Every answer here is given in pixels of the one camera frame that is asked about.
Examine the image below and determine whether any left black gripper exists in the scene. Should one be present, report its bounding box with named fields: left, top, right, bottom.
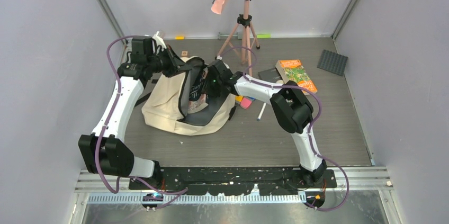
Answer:
left=148, top=45, right=192, bottom=78

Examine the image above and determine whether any white patterned book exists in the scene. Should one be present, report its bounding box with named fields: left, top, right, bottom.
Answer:
left=187, top=69, right=208, bottom=114

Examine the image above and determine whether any beige canvas backpack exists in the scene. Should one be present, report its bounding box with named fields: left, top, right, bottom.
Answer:
left=141, top=56, right=235, bottom=136

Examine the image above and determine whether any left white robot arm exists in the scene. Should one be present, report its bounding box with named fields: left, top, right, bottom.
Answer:
left=78, top=33, right=192, bottom=189

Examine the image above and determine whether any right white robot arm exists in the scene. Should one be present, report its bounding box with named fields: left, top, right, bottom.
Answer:
left=204, top=59, right=327, bottom=187

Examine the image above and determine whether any yellow orange eraser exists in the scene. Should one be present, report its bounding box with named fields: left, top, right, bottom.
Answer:
left=235, top=95, right=243, bottom=103

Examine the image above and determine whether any pink eraser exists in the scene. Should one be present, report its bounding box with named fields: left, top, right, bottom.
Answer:
left=240, top=97, right=253, bottom=109

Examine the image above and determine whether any blue capped white marker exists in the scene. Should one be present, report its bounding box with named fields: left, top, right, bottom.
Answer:
left=256, top=103, right=267, bottom=121

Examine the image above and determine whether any black hardcover book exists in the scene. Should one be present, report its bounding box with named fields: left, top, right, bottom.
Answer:
left=258, top=67, right=283, bottom=83

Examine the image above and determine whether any green tape piece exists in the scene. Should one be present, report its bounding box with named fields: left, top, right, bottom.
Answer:
left=257, top=34, right=271, bottom=39

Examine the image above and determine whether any pink tripod stand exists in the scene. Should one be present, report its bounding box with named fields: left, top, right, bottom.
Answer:
left=215, top=0, right=261, bottom=76

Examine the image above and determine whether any orange green paperback book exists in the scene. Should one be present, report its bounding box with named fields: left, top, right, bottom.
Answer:
left=275, top=59, right=318, bottom=93

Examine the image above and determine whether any dark grey studded plate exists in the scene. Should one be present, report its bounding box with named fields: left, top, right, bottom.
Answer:
left=317, top=50, right=348, bottom=76

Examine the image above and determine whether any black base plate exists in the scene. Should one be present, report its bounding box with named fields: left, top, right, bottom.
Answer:
left=129, top=166, right=337, bottom=196

